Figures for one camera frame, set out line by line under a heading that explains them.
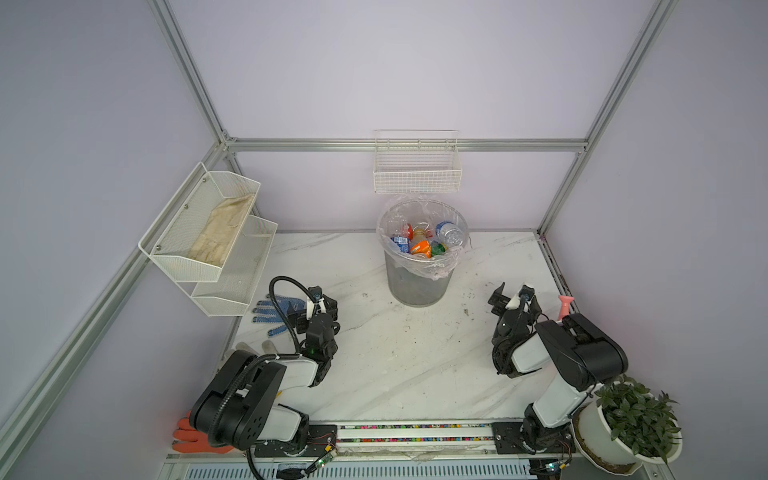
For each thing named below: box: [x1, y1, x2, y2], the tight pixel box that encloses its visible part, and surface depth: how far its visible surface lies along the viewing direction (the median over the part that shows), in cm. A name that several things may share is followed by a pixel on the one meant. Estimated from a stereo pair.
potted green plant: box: [571, 375, 683, 476], surface depth 64 cm
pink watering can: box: [558, 295, 575, 321], surface depth 90 cm
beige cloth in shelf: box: [188, 194, 256, 266], surface depth 81 cm
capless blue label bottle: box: [390, 237, 411, 253], surface depth 86 cm
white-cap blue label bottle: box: [435, 221, 466, 248], surface depth 82 cm
